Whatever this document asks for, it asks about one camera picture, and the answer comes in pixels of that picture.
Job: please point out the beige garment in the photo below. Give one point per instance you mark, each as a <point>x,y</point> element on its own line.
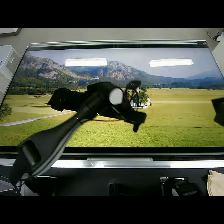
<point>216,182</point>

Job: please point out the silver frame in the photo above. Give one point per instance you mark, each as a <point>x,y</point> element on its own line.
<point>133,163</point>

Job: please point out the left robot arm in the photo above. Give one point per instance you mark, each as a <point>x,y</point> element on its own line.
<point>50,145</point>

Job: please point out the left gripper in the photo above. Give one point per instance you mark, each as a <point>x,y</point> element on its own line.
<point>136,117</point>

